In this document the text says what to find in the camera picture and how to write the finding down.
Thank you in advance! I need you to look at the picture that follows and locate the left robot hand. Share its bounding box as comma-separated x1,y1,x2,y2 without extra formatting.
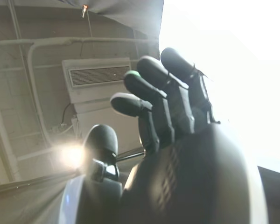
58,47,269,224

